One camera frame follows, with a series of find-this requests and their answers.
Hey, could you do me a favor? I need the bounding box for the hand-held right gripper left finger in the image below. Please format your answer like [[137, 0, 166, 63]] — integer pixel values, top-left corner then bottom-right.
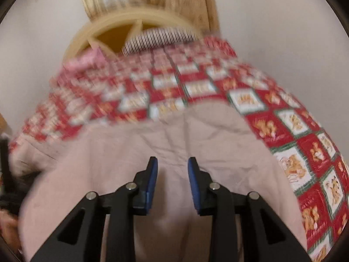
[[30, 157, 159, 262]]

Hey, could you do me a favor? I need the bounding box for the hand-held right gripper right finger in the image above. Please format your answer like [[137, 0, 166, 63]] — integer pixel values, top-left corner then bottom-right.
[[188, 157, 313, 262]]

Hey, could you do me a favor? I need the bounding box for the beige quilted jacket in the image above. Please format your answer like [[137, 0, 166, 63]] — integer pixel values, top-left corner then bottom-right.
[[9, 105, 308, 262]]

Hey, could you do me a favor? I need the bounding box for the person's left hand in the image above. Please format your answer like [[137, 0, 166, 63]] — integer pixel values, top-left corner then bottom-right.
[[0, 211, 22, 253]]

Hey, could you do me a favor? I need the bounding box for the red checked printed bedspread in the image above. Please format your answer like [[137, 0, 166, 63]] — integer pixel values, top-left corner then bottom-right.
[[8, 36, 349, 262]]

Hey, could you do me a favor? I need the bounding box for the pink quilt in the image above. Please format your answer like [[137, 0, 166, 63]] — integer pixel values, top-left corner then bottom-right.
[[64, 49, 106, 71]]

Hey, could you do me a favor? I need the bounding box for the striped pillow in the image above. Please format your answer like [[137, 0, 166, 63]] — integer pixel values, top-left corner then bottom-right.
[[121, 27, 202, 57]]

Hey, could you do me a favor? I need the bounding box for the cream wooden headboard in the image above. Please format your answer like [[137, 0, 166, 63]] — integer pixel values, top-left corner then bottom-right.
[[64, 11, 204, 60]]

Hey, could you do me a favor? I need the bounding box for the cream floral curtain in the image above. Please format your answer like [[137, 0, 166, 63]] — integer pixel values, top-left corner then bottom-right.
[[75, 0, 220, 37]]

